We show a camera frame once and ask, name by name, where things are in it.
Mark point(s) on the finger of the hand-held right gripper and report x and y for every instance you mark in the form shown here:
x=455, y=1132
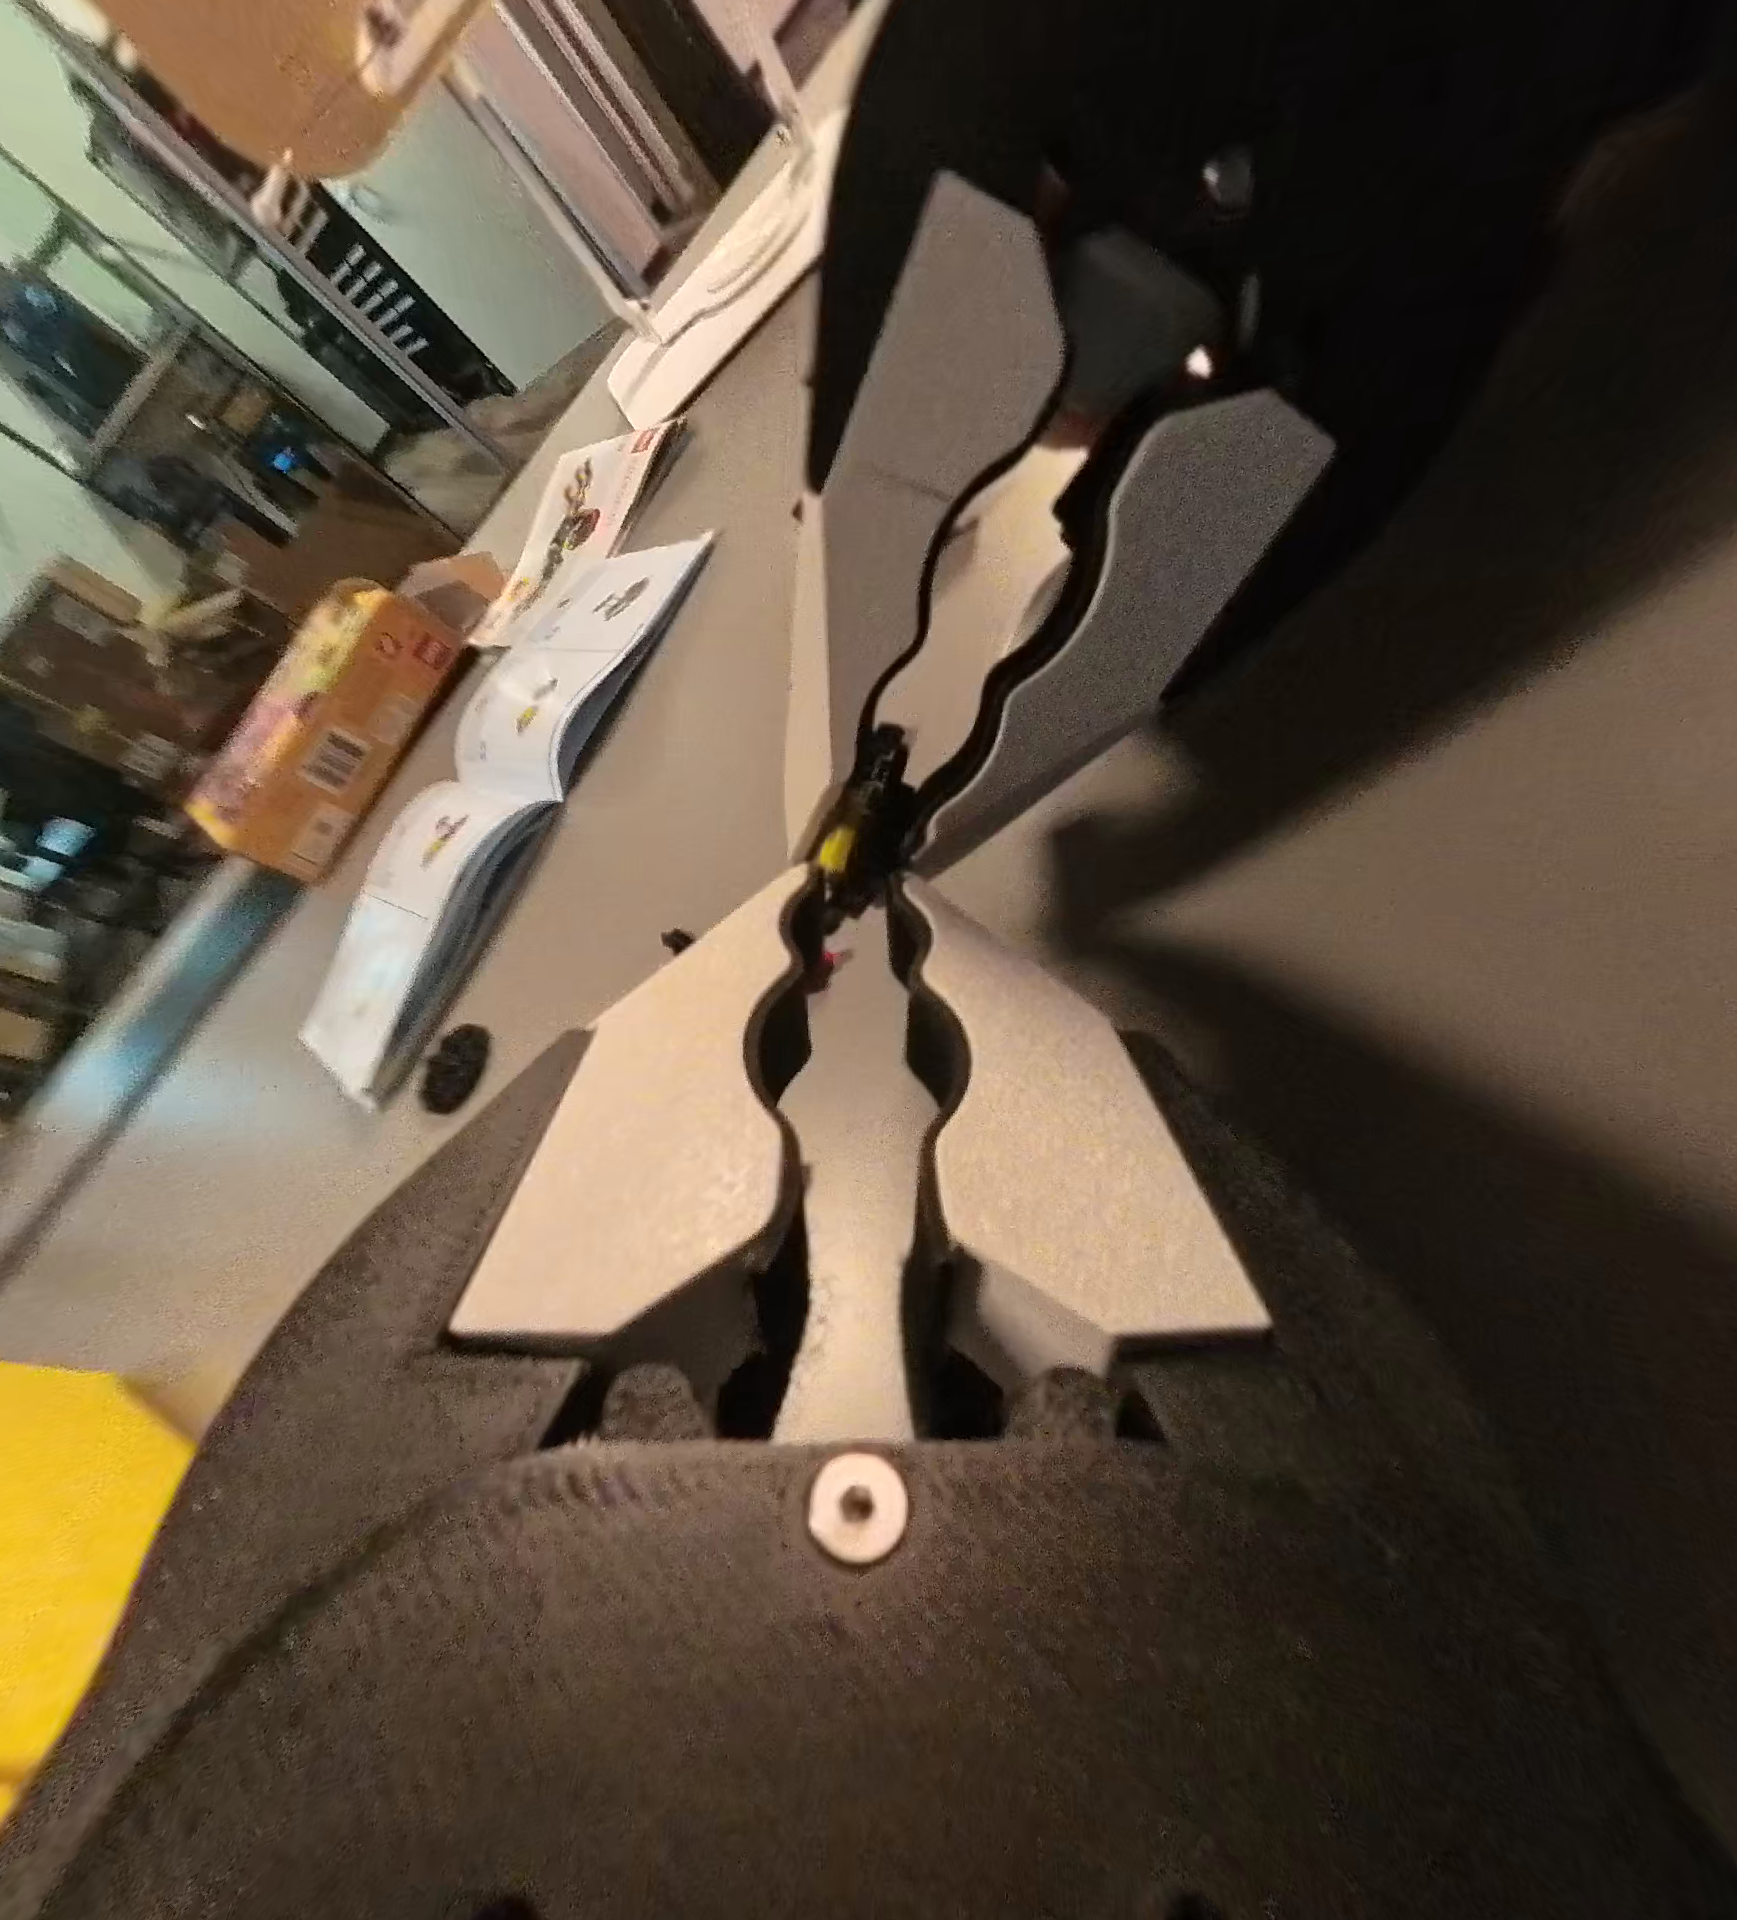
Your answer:
x=1170, y=541
x=930, y=375

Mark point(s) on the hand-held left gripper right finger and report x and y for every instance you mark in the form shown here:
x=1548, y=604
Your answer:
x=1093, y=1185

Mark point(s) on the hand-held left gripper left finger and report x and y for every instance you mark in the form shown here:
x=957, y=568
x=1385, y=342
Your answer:
x=629, y=1185

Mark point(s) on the yellow brick plate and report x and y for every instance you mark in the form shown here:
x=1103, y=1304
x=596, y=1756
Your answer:
x=840, y=849

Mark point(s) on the black brick block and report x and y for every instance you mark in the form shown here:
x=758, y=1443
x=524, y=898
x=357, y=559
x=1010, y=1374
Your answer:
x=883, y=819

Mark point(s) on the black round studded disc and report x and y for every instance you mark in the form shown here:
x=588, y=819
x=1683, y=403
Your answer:
x=457, y=1069

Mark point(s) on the closed instruction booklet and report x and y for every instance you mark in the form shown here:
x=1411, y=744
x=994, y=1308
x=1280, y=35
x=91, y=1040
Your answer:
x=591, y=510

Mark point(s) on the open instruction booklet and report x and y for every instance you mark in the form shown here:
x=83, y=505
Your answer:
x=510, y=780

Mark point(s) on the orange cardboard toy box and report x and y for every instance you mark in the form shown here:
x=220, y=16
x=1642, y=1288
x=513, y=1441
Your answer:
x=314, y=735

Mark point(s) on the wooden book stand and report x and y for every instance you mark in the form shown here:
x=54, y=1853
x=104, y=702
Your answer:
x=300, y=74

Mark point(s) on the yellow flat object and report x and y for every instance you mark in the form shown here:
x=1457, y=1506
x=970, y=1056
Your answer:
x=13, y=1574

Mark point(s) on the stack of cardboard boxes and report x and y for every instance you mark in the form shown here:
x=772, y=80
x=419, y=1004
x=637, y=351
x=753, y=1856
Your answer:
x=134, y=645

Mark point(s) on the metal storage shelf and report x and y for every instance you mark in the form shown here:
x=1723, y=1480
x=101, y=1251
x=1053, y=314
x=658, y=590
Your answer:
x=134, y=375

